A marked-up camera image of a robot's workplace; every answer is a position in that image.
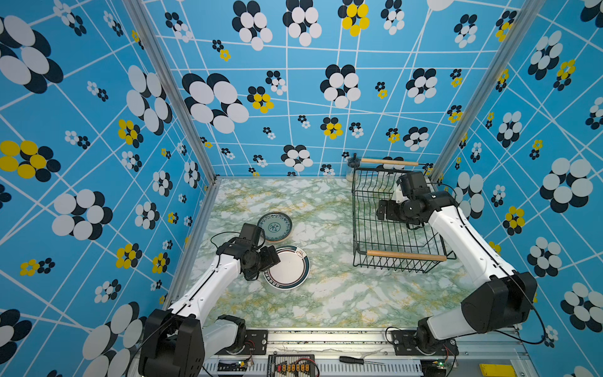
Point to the black terminal board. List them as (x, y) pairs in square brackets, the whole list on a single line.
[(293, 365)]

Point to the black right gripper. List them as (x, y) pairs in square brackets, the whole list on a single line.
[(389, 206)]

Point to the yellow box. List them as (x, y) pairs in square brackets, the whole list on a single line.
[(497, 370)]

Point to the black wire dish rack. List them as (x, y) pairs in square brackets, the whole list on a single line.
[(384, 237)]

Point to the white plate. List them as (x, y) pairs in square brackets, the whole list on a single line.
[(292, 270), (277, 226)]

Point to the black screwdriver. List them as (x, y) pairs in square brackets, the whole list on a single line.
[(360, 361)]

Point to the wooden rack handle far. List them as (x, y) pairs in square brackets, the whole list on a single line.
[(390, 162)]

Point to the glass jar with black lid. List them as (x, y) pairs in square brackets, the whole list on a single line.
[(353, 163)]

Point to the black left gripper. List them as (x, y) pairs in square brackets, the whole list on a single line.
[(271, 258)]

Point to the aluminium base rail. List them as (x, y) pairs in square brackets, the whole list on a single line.
[(395, 348)]

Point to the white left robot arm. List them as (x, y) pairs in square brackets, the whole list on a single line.
[(176, 341)]

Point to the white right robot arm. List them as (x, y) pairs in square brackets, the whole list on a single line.
[(502, 297)]

